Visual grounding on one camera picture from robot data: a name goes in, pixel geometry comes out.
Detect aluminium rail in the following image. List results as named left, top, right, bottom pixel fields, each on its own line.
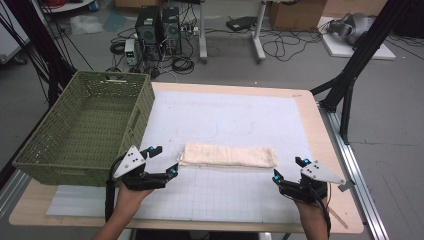
left=319, top=105, right=390, bottom=240

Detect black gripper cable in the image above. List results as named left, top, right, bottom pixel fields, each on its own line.
left=308, top=184, right=333, bottom=238
left=104, top=155, right=127, bottom=223

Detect cream towel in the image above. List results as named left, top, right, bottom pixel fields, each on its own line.
left=177, top=142, right=279, bottom=169

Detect white floor board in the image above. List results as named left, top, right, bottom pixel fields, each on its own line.
left=317, top=16, right=397, bottom=61

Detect brown cardboard box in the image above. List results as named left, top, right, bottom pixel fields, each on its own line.
left=267, top=0, right=328, bottom=33

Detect coiled black cable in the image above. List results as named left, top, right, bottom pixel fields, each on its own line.
left=171, top=55, right=196, bottom=76

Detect person's right hand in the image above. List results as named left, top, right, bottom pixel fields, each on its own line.
left=294, top=197, right=330, bottom=219

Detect loose black floor cables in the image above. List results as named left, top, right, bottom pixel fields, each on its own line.
left=261, top=29, right=324, bottom=63

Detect thin wooden stick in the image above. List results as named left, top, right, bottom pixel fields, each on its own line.
left=327, top=206, right=350, bottom=230

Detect black metal stand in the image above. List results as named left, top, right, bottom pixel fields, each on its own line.
left=309, top=0, right=415, bottom=146
left=0, top=0, right=78, bottom=108

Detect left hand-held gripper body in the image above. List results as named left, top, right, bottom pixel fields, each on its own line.
left=112, top=145, right=169, bottom=192

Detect green woven basket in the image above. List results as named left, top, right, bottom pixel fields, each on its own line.
left=12, top=70, right=157, bottom=188

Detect grey bench power supply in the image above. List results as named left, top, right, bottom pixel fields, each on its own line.
left=123, top=38, right=139, bottom=66

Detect grey rounded machine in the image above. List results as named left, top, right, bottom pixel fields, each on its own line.
left=325, top=12, right=375, bottom=47

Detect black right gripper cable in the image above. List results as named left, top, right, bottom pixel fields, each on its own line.
left=308, top=184, right=333, bottom=238

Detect black computer tower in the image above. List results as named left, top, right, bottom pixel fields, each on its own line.
left=134, top=5, right=165, bottom=62
left=161, top=5, right=183, bottom=56

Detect person's left hand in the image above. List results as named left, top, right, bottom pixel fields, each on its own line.
left=114, top=182, right=156, bottom=216

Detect flat black device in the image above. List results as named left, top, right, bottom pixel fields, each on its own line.
left=225, top=15, right=258, bottom=33

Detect white desk leg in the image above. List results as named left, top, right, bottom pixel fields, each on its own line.
left=197, top=0, right=209, bottom=65
left=251, top=0, right=268, bottom=65

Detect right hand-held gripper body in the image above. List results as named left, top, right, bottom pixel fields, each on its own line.
left=282, top=160, right=356, bottom=205

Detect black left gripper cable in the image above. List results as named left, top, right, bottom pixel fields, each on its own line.
left=104, top=155, right=127, bottom=223

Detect white grid mat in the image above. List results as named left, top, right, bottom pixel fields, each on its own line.
left=45, top=90, right=313, bottom=225

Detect clear plastic bag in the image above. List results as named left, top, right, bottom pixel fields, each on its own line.
left=69, top=14, right=105, bottom=36

